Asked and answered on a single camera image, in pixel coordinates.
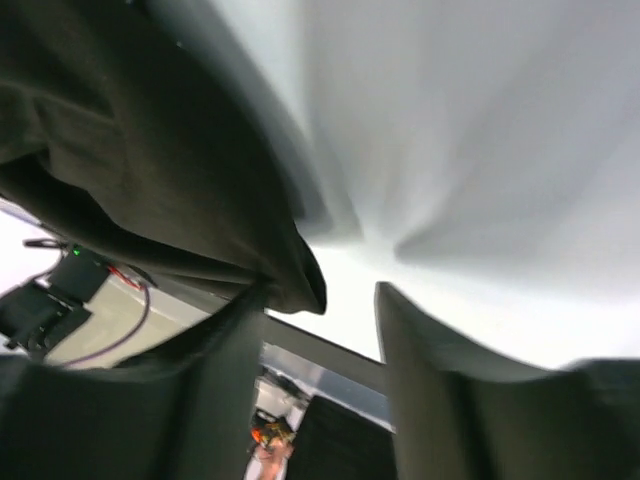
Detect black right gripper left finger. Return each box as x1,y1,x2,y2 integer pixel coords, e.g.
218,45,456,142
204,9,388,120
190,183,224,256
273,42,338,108
1,284,267,480

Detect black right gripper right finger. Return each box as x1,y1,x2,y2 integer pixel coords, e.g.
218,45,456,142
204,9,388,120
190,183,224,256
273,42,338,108
375,282,639,480

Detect black t-shirt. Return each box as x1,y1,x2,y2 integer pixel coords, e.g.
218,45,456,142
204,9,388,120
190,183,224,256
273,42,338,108
1,1,327,314

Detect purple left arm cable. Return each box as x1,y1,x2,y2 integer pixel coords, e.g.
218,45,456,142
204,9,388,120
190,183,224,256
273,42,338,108
62,279,152,370

